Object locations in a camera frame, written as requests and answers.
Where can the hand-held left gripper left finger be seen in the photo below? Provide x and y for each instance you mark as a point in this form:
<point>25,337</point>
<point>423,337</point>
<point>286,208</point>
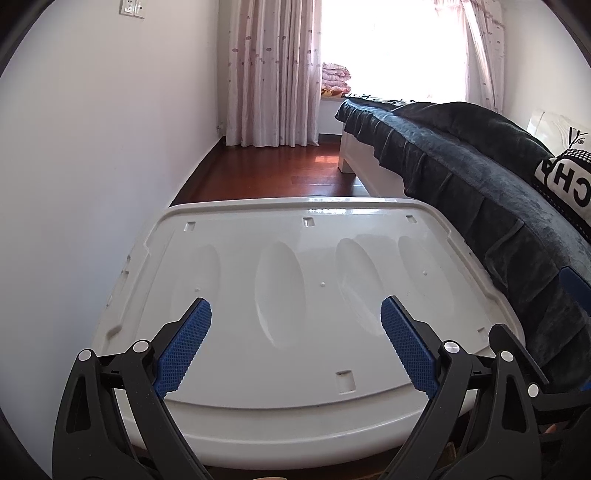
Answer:
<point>184,346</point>

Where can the white plastic storage box lid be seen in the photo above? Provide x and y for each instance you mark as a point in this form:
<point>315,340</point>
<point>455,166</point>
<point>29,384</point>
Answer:
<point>300,369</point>

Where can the white wall socket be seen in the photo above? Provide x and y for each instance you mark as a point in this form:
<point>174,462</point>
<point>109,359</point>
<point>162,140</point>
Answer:
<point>131,7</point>

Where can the stack of folded pink quilts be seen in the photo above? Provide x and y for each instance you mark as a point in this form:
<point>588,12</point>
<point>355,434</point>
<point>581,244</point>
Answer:
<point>334,78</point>

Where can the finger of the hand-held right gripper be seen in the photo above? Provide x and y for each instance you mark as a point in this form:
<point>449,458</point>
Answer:
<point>575,288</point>
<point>531,369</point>

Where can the white bed frame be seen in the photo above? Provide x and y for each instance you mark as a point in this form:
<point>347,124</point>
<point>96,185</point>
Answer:
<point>353,157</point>

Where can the black and white printed pillow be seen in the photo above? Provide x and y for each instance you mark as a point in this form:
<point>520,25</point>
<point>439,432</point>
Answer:
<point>568,180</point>

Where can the bed with dark blanket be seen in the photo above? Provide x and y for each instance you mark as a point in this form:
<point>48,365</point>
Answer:
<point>461,152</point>

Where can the pink patterned curtain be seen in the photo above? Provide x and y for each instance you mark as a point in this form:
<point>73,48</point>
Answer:
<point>272,69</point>
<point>485,69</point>

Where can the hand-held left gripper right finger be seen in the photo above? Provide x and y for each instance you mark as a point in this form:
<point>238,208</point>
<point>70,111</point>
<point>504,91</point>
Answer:
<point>408,346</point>

